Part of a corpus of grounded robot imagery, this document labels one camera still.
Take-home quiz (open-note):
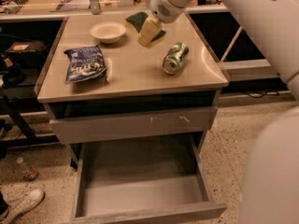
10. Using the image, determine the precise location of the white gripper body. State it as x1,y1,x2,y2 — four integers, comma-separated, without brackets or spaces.
150,0,187,23

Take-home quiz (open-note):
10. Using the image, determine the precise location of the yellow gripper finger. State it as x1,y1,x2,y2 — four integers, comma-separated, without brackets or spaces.
138,17,162,47

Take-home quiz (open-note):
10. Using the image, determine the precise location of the green and yellow sponge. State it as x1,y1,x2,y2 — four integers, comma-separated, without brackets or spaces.
125,11,166,43

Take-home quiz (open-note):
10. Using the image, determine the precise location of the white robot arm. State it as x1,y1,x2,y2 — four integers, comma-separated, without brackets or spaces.
140,0,299,224

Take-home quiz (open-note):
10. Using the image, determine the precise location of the grey drawer cabinet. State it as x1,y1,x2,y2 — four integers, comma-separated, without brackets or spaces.
34,10,231,170

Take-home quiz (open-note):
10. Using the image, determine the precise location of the grey top drawer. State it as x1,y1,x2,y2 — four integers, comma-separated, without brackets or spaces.
50,106,217,144

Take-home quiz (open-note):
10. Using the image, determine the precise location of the open grey middle drawer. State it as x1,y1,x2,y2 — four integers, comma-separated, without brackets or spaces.
67,133,226,224

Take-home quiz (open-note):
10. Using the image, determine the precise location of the green crushed soda can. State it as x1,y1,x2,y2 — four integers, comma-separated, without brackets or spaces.
163,42,189,75

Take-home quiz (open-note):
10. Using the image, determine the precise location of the white paper bowl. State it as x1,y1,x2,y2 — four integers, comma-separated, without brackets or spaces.
90,21,126,44

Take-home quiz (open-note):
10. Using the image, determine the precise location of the blue chip bag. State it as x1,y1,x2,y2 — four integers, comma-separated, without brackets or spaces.
64,46,107,83

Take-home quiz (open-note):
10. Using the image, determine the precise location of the black bag on shelf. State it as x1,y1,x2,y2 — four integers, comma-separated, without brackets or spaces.
5,41,48,69

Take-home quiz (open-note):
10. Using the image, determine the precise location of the plastic bottle on floor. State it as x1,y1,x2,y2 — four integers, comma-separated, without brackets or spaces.
16,157,38,180

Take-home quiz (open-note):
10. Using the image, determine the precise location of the white sneaker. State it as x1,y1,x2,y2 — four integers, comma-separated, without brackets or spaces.
0,189,45,224

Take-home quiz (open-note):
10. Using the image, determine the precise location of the black cable on floor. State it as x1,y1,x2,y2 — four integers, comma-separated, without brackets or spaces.
242,90,280,99

